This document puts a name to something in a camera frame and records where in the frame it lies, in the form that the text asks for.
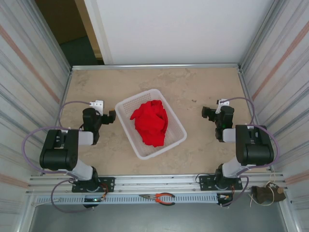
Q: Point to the white perforated plastic basket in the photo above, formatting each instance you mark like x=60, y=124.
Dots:
x=125, y=106

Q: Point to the red t-shirt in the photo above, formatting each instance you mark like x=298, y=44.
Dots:
x=149, y=125

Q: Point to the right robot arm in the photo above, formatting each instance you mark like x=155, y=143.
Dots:
x=256, y=147

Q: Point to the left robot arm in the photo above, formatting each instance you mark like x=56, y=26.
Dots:
x=58, y=149

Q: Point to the aluminium table edge bar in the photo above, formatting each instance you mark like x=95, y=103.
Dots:
x=154, y=66

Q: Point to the brown cloth pouch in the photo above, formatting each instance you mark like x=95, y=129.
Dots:
x=265, y=194

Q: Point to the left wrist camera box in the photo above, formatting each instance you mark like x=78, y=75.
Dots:
x=97, y=105

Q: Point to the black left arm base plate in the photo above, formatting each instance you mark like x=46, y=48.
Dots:
x=107, y=184

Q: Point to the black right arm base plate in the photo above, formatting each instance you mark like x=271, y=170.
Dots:
x=206, y=182

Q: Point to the aluminium mounting rail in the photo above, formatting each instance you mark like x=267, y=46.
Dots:
x=154, y=181

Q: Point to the white door frame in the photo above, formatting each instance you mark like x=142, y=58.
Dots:
x=100, y=36

